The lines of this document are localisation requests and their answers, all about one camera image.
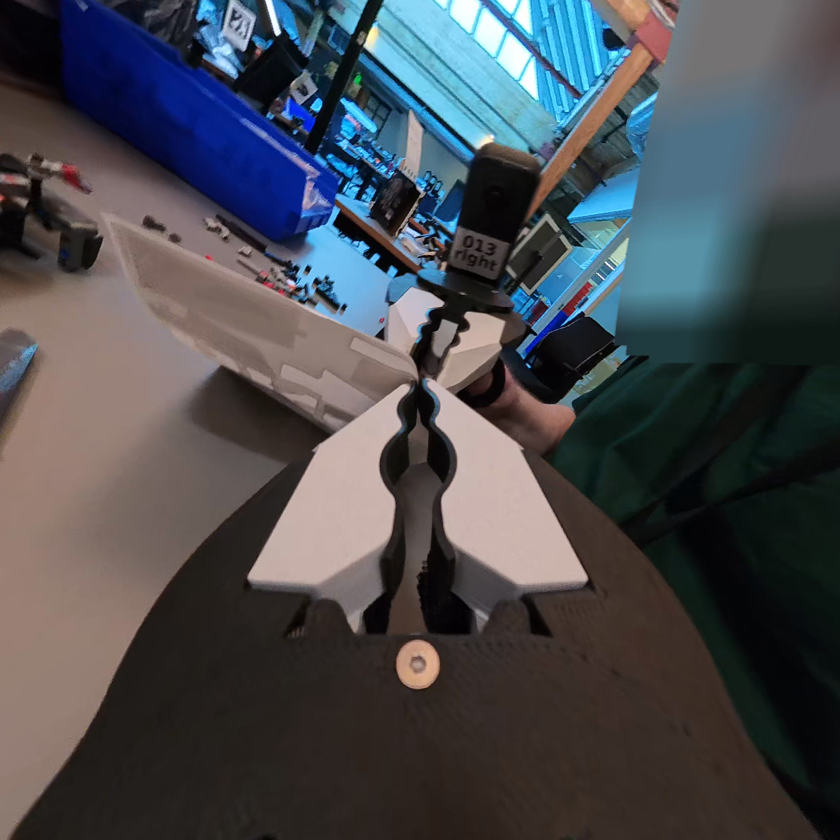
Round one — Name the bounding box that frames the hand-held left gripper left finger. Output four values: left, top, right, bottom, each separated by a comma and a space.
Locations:
247, 381, 422, 634

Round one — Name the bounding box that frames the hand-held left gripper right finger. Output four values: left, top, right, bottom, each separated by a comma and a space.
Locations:
420, 378, 589, 632

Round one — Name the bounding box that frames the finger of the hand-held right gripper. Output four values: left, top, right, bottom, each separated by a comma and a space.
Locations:
425, 314, 508, 395
386, 289, 439, 371

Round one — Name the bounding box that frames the white instruction booklet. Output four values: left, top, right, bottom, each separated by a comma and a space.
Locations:
104, 213, 421, 434

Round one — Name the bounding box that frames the cluster of small lego pieces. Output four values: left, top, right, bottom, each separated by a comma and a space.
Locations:
141, 213, 349, 317

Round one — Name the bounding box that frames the long black lego beam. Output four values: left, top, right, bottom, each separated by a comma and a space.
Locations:
215, 213, 269, 252

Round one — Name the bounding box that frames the large grey lego model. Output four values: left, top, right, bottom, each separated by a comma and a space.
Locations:
0, 153, 105, 272

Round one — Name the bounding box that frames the grey lego panel orange stripe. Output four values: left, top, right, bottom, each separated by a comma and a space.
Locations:
0, 328, 39, 424

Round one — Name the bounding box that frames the person's right hand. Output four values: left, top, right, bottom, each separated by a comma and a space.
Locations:
486, 375, 577, 455

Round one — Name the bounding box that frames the grey monitor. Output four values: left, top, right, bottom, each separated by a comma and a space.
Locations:
504, 212, 573, 296

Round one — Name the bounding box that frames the wooden desk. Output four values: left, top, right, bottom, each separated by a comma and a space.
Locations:
335, 193, 460, 275

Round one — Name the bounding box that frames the black chair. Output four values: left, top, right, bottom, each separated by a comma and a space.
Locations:
525, 315, 618, 403

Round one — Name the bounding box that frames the black box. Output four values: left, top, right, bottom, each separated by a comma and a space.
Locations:
369, 172, 421, 237

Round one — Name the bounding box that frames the white panel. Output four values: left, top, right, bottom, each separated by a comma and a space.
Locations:
400, 110, 425, 181

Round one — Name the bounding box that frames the slanted wooden beam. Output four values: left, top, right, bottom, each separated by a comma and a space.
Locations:
525, 0, 680, 217

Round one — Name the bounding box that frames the black pole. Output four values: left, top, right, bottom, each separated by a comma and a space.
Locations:
305, 0, 385, 155

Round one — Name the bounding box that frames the blue plastic bin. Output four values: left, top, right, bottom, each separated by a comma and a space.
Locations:
60, 0, 339, 242

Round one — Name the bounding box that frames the black and white marker tag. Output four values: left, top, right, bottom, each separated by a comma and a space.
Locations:
222, 0, 257, 50

